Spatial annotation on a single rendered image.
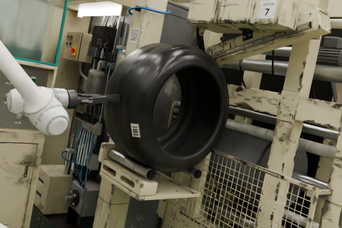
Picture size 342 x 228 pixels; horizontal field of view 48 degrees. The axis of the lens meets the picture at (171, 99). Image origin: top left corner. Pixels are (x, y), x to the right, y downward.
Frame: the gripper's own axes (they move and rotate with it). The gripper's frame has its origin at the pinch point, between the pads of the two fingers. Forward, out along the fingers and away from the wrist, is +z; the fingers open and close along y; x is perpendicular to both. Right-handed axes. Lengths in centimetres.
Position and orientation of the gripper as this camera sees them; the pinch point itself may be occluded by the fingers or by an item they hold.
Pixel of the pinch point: (111, 98)
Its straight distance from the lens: 161.6
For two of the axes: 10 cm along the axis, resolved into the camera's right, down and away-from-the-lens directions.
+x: -0.8, 9.9, 1.4
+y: -6.2, -1.6, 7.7
